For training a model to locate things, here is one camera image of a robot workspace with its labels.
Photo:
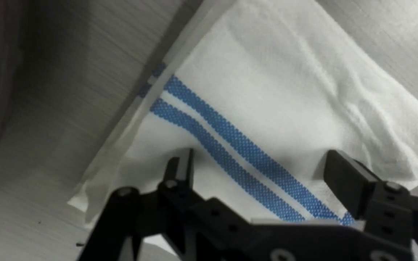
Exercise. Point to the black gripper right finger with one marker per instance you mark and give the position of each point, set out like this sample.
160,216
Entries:
357,188

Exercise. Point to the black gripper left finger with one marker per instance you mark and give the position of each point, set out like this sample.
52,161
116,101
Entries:
178,171

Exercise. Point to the white cloth with blue stripes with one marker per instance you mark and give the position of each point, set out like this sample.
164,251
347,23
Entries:
260,90

